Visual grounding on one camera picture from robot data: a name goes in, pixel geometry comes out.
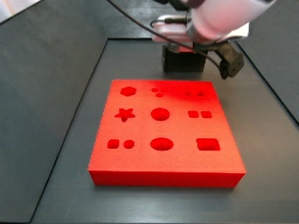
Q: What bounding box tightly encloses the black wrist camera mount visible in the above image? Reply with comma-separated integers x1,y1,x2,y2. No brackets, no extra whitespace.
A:
192,41,244,80

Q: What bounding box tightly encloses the red double-square peg block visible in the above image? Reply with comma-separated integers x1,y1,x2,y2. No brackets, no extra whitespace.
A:
179,46,192,53

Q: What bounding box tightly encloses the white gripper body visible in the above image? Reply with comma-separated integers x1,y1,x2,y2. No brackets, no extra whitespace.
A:
151,15,248,44

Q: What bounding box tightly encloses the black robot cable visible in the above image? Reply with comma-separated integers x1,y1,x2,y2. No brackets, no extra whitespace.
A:
107,0,229,80

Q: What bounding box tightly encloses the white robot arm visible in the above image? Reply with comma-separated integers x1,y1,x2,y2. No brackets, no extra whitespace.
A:
153,0,276,45

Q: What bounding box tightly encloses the black curved holder stand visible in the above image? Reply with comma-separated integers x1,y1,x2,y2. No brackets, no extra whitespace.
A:
163,45,205,73

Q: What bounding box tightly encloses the red shape-sorting board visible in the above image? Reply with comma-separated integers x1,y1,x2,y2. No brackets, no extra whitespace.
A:
88,80,247,188

